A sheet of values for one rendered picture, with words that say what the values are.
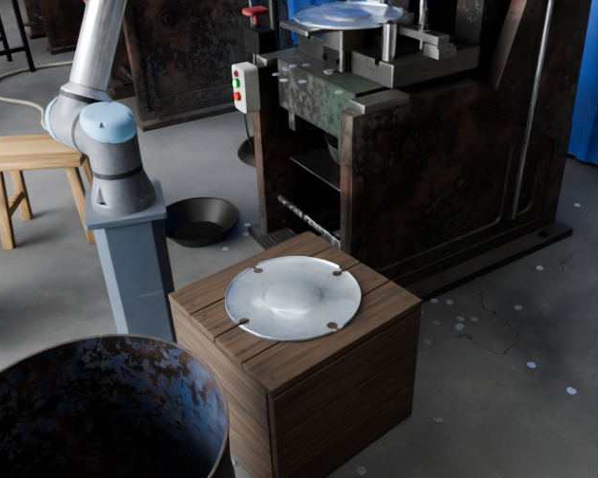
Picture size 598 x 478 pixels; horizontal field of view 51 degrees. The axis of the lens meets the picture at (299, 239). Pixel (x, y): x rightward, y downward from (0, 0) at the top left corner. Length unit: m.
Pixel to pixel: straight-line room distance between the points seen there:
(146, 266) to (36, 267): 0.75
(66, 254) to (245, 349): 1.19
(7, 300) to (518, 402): 1.52
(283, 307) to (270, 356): 0.14
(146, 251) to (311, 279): 0.42
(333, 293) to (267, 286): 0.15
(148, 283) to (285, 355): 0.53
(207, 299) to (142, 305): 0.32
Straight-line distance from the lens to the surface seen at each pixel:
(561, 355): 1.83
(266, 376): 1.17
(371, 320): 1.28
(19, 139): 2.41
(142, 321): 1.68
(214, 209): 2.33
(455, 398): 1.64
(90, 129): 1.46
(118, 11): 1.59
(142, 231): 1.53
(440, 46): 1.66
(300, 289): 1.35
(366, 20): 1.71
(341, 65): 1.73
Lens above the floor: 1.17
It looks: 32 degrees down
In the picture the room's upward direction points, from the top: 2 degrees counter-clockwise
